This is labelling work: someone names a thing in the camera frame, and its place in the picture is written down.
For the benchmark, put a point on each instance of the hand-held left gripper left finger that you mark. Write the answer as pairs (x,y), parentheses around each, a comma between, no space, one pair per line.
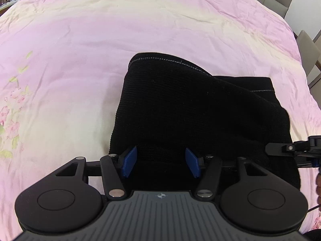
(130,162)

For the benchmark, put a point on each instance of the wooden nightstand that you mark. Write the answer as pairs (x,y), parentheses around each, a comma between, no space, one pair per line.
(5,1)

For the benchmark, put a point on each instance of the beige chair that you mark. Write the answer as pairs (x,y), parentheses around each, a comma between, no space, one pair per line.
(309,52)

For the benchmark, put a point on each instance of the person's right hand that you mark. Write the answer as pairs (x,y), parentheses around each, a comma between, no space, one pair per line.
(318,188)

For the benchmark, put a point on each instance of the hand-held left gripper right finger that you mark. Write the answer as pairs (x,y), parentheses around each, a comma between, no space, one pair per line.
(192,163)

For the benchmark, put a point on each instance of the pink floral duvet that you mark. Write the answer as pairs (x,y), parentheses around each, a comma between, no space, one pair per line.
(75,55)

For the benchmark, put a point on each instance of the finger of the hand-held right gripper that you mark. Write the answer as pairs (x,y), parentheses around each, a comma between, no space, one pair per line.
(307,162)
(278,147)

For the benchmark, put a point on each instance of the black pants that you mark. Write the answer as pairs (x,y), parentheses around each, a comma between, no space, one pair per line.
(188,105)

